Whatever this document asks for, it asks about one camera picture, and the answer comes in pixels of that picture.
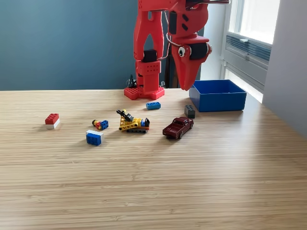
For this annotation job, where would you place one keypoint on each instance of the dark grey brick stack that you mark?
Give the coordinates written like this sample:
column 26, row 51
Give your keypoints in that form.
column 189, row 112

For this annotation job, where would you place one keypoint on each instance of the blue and white brick stack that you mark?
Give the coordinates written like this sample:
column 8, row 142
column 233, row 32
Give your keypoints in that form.
column 93, row 139

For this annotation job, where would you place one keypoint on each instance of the blue plastic bin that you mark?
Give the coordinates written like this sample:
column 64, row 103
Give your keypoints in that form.
column 220, row 103

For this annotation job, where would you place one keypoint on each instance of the dark folded chair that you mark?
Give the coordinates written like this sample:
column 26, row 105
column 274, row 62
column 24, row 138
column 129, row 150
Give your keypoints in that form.
column 171, row 74

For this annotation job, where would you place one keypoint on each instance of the black table clamp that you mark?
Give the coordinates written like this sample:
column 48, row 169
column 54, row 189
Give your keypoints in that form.
column 163, row 83

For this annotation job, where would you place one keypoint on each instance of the flat blue brick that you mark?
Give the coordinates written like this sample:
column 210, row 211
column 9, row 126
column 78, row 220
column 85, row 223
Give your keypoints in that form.
column 153, row 106

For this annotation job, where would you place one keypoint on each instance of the dark red toy car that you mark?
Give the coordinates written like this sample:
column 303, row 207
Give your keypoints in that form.
column 176, row 129

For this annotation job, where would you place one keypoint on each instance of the grey pleated window blind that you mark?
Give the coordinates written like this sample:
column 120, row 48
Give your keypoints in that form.
column 259, row 50

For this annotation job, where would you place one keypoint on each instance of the small yellow toy digger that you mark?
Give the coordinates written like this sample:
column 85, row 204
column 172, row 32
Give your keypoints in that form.
column 130, row 123

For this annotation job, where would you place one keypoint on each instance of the toy figure red blue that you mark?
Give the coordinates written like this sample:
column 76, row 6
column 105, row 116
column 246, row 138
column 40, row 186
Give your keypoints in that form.
column 103, row 124

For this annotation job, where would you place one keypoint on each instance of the red and white brick stack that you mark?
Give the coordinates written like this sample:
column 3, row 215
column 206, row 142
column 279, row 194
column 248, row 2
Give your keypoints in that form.
column 51, row 119

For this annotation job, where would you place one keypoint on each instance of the white window frame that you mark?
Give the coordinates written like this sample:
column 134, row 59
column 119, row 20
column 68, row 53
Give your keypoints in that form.
column 236, row 19

